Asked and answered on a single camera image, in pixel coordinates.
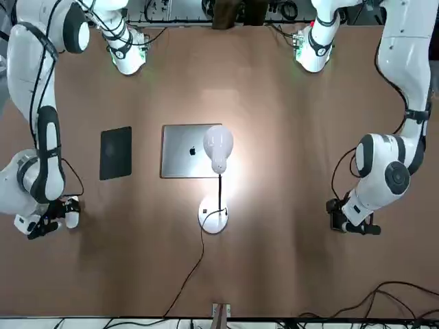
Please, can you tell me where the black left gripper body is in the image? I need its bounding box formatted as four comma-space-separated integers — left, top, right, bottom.
325, 197, 346, 220

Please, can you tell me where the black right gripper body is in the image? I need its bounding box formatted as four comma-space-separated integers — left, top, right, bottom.
43, 201, 68, 226

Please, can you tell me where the white computer mouse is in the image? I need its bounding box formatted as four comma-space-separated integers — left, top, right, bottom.
64, 197, 81, 230

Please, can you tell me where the small black square object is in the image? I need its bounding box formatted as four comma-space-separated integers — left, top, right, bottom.
330, 210, 347, 232

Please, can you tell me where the white desk lamp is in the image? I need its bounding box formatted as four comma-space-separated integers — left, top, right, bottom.
198, 125, 235, 236

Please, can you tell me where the black mouse pad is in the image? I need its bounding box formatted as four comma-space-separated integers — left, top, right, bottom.
99, 126, 133, 181

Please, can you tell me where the grey closed laptop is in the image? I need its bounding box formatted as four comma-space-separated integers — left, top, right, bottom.
160, 123, 224, 180

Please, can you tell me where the person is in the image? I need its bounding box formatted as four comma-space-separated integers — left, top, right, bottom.
211, 0, 241, 30

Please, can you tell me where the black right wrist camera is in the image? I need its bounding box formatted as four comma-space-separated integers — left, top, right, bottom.
27, 221, 59, 241

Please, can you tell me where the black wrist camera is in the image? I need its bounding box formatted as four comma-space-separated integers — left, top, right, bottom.
27, 221, 59, 241
344, 222, 381, 236

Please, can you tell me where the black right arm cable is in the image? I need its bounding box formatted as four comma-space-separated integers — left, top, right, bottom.
10, 0, 134, 199

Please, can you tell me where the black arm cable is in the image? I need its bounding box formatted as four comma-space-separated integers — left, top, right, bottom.
331, 51, 433, 206
10, 0, 134, 199

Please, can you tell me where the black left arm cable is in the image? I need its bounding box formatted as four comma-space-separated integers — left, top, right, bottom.
331, 51, 433, 206

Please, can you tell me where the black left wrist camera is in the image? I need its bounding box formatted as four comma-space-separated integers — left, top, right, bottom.
344, 222, 381, 236

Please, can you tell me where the black loose table cable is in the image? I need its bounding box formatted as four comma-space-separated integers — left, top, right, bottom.
297, 280, 439, 323

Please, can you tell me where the black lamp power cable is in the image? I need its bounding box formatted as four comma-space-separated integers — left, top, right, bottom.
163, 205, 229, 318

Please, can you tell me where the camera mount post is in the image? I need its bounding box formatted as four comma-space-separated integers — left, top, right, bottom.
211, 303, 231, 329

